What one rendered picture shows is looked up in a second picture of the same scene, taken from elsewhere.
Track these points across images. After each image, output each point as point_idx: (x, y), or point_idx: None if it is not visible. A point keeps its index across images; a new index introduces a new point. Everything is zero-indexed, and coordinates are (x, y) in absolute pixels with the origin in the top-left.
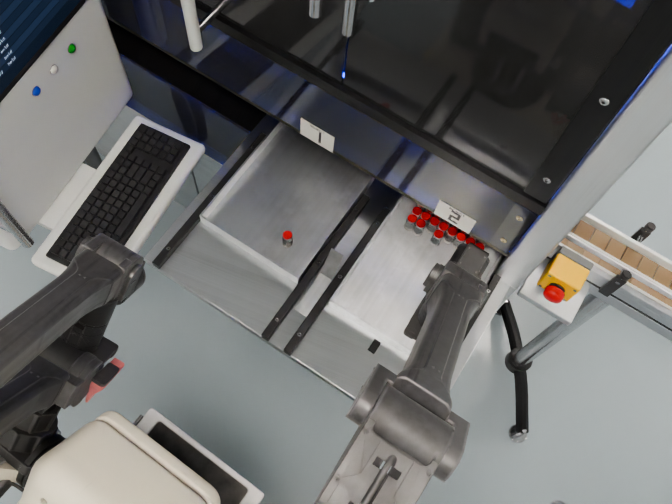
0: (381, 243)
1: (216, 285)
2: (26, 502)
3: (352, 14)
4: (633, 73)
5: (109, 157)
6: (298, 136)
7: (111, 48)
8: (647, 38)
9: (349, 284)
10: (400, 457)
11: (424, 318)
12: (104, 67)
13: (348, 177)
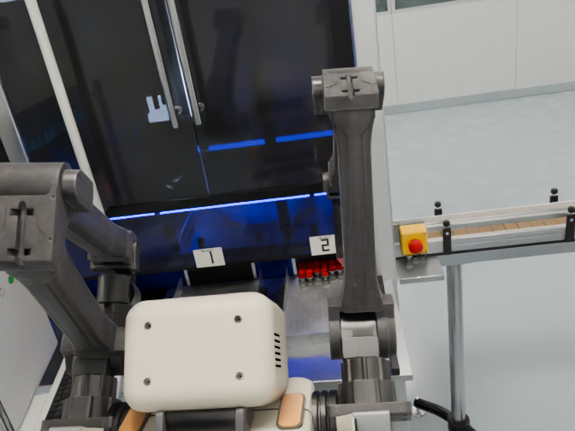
0: (293, 304)
1: None
2: (132, 345)
3: (197, 105)
4: (346, 42)
5: (56, 380)
6: (196, 290)
7: None
8: (338, 18)
9: (288, 330)
10: (351, 73)
11: (341, 232)
12: (34, 307)
13: (245, 289)
